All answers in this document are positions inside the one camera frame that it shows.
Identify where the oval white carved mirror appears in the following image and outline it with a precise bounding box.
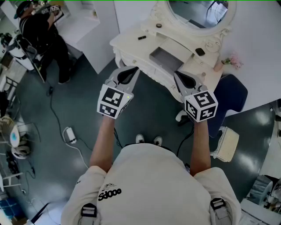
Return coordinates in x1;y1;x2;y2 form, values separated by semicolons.
150;0;238;52

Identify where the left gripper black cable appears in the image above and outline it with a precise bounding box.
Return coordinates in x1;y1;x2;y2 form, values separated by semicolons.
113;128;123;149

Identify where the white carved vanity base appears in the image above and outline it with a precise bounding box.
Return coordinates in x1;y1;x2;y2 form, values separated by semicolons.
113;47;220;106

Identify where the person's white shirt torso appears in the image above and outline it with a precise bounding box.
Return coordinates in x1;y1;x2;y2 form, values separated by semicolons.
61;144;242;225

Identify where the pink flower bunch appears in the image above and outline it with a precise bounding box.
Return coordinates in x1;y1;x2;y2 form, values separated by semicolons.
221;52;244;70

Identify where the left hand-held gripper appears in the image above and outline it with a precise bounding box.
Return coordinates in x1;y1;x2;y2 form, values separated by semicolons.
97;65;141;120

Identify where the blue chair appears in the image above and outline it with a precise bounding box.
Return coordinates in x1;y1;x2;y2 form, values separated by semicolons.
175;74;249;138

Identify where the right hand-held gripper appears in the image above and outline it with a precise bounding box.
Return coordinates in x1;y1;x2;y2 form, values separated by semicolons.
173;70;219;123

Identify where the black floor cable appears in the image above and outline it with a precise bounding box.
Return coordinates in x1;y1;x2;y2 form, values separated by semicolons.
46;87;66;132

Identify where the cream upholstered stool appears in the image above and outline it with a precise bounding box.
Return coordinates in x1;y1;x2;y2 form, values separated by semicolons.
210;126;240;163

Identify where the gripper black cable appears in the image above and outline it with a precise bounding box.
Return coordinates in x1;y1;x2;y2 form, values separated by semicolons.
177;129;195;157
113;128;123;149

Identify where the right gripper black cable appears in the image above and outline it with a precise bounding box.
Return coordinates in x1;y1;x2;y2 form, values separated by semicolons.
177;129;195;157

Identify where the white floor cable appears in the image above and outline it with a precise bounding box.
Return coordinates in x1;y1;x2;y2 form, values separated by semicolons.
65;140;90;170

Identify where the grey black shoulder strap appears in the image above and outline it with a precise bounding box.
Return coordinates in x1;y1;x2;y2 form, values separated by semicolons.
210;197;234;225
80;203;97;225

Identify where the white power strip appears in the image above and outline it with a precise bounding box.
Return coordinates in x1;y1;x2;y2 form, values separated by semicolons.
63;127;77;144

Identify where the white background desk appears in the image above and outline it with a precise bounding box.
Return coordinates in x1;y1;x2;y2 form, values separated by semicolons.
54;6;101;58

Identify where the person's right forearm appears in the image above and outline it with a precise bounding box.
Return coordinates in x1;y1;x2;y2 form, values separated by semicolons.
190;120;212;177

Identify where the person's left forearm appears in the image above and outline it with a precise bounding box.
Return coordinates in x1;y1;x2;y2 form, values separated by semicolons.
89;115;116;173

